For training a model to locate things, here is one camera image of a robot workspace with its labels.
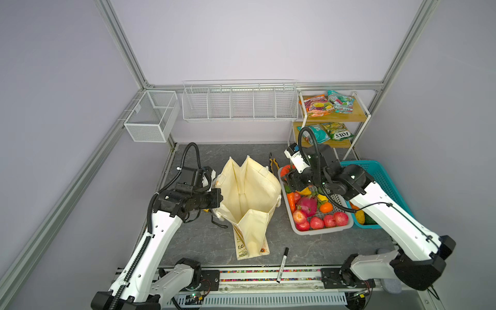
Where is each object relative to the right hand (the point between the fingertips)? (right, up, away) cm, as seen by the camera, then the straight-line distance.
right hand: (290, 173), depth 70 cm
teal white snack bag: (+21, +19, +29) cm, 41 cm away
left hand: (-26, -10, +2) cm, 28 cm away
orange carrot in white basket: (+4, -13, +19) cm, 23 cm away
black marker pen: (-2, -37, +7) cm, 38 cm away
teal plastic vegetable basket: (+50, -3, +26) cm, 57 cm away
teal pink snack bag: (+27, +31, +17) cm, 44 cm away
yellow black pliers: (-3, +5, +42) cm, 42 cm away
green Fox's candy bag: (+30, +20, +31) cm, 48 cm away
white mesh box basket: (-67, +28, +31) cm, 79 cm away
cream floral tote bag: (-15, -11, +20) cm, 27 cm away
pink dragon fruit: (+10, -15, +14) cm, 23 cm away
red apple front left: (+8, -24, +12) cm, 28 cm away
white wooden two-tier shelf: (+31, +27, +36) cm, 55 cm away
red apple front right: (+23, -19, +9) cm, 31 cm away
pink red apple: (+5, -19, +9) cm, 21 cm away
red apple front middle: (+14, -22, +12) cm, 29 cm away
